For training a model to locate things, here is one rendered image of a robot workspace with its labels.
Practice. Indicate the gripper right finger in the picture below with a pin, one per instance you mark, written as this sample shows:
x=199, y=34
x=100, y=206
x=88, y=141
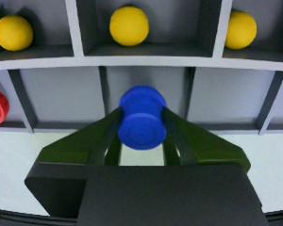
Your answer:
x=196, y=145

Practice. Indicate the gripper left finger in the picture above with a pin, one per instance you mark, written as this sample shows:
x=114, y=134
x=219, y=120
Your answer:
x=89, y=144

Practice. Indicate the yellow ball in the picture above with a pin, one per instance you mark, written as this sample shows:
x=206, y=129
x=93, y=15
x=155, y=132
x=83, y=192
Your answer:
x=16, y=32
x=129, y=25
x=241, y=30

